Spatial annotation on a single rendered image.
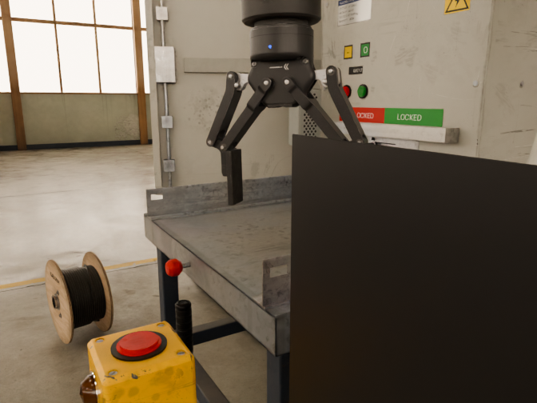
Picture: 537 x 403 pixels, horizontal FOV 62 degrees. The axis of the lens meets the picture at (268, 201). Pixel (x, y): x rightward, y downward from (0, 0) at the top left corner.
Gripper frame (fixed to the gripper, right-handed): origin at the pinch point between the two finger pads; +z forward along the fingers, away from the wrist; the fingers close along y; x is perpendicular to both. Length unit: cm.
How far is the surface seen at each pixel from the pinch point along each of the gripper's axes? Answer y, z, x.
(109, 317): 125, 84, -100
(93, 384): 8.4, 11.9, 25.6
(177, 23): 56, -35, -65
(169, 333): 5.2, 10.1, 18.7
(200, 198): 39, 11, -44
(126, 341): 7.3, 9.4, 22.2
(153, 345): 4.7, 9.6, 21.9
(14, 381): 141, 96, -60
